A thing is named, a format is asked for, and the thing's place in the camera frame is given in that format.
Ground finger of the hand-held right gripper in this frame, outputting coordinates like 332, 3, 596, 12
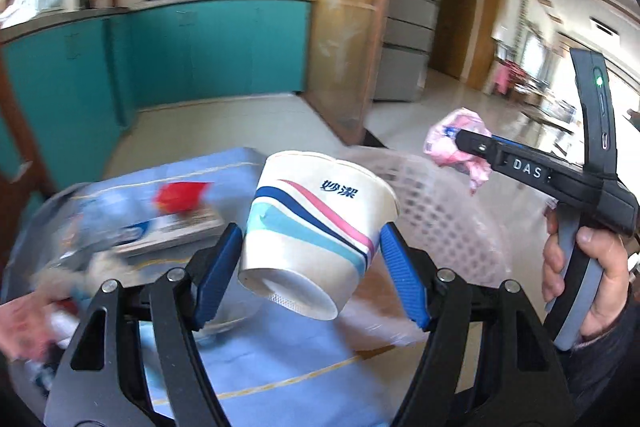
456, 129, 502, 171

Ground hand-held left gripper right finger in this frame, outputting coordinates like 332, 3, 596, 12
379, 222, 576, 427

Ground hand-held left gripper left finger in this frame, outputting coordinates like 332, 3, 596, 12
45, 223, 244, 427

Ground pink wrapper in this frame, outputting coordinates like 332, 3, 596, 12
424, 107, 493, 196

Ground white plastic lattice basket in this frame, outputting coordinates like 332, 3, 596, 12
345, 147, 556, 343

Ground red snack wrapper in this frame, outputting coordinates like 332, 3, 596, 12
152, 181, 213, 214

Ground clear plastic bag liner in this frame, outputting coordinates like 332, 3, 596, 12
350, 147, 557, 338

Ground white striped paper cup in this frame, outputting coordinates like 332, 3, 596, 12
237, 150, 400, 322

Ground person's right forearm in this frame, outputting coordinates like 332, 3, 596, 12
557, 292, 640, 413

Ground person's right hand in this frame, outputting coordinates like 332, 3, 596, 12
542, 209, 632, 339

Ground white printed cardboard box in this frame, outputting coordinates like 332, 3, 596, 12
115, 206, 226, 258

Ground pink hanging cloth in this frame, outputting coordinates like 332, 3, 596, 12
492, 61, 521, 96

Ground blue table cloth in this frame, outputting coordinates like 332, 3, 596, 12
0, 147, 431, 427

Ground brown wooden door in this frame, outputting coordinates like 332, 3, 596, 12
430, 0, 482, 81

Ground clear plastic snack packet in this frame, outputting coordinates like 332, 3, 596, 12
50, 194, 161, 268

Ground white crumpled tissue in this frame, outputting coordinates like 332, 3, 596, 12
30, 252, 128, 300

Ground grey refrigerator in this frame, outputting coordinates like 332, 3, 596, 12
372, 0, 446, 104

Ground teal kitchen cabinets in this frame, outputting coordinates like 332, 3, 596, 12
0, 0, 313, 195

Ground brown wooden chair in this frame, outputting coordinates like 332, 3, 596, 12
0, 52, 56, 208

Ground grey kitchen countertop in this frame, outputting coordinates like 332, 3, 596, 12
0, 0, 313, 44

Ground glass partition wooden frame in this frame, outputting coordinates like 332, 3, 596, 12
295, 0, 401, 148

